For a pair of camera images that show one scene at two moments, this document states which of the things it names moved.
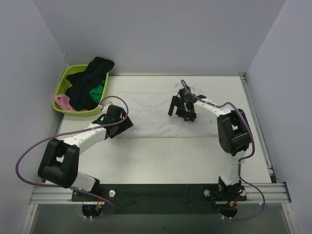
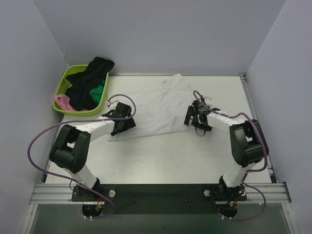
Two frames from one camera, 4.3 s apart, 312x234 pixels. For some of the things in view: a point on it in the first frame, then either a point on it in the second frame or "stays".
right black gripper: [182, 107] -> [189, 117]
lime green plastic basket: [64, 85] stays
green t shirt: [96, 92] stays
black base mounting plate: [161, 199] stays
